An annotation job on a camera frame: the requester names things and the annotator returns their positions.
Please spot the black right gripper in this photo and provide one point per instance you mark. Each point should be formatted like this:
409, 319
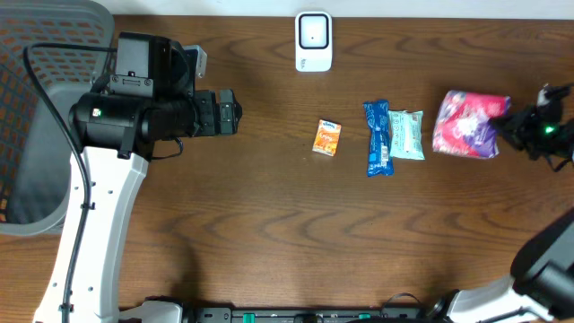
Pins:
519, 126

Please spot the white barcode scanner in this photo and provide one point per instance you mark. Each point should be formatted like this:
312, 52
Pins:
313, 42

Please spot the orange tissue pack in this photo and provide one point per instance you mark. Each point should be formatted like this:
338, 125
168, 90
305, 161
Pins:
327, 138

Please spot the grey plastic mesh basket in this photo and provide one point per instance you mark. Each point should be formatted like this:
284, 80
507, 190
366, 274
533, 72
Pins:
35, 157

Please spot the red purple pad pack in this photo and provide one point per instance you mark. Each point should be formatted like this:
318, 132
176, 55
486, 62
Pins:
462, 126

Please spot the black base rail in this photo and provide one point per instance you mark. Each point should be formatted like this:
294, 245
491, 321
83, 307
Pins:
291, 315

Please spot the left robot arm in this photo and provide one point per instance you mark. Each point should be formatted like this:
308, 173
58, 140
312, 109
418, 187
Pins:
112, 129

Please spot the mint green wipes pack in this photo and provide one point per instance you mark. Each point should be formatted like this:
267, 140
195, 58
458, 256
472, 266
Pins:
406, 129

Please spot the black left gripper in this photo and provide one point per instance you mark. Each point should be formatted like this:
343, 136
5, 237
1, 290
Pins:
226, 112

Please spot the blue Oreo cookie pack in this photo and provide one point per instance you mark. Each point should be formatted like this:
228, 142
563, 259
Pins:
379, 159

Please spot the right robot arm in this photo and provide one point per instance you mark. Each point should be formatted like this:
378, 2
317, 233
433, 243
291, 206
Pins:
540, 282

